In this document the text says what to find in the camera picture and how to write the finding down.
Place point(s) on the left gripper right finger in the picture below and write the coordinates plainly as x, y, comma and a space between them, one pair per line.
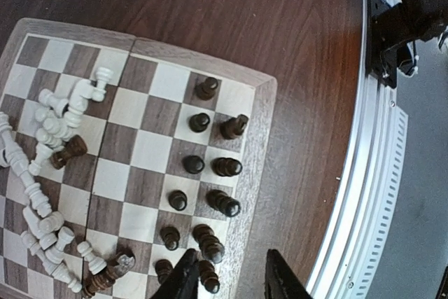
280, 281

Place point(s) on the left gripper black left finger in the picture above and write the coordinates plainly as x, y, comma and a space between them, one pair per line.
183, 280

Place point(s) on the aluminium front rail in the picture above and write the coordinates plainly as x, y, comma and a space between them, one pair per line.
368, 189

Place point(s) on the dark chess piece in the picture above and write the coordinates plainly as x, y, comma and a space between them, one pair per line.
163, 268
178, 200
210, 246
208, 277
193, 164
170, 237
207, 89
222, 202

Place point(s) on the dark chess piece twelfth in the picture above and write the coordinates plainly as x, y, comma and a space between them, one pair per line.
226, 167

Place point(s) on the dark chess piece front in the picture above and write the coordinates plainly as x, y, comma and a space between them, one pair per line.
208, 277

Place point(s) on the pile of dark chess pieces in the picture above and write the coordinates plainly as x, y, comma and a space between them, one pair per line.
103, 274

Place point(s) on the wooden chess board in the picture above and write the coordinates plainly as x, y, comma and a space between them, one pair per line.
146, 137

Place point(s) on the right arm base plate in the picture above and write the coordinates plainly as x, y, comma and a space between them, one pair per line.
387, 51

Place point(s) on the pile of white chess pieces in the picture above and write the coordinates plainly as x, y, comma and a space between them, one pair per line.
44, 209

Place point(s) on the dark chess piece eleventh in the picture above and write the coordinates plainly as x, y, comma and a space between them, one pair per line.
199, 122

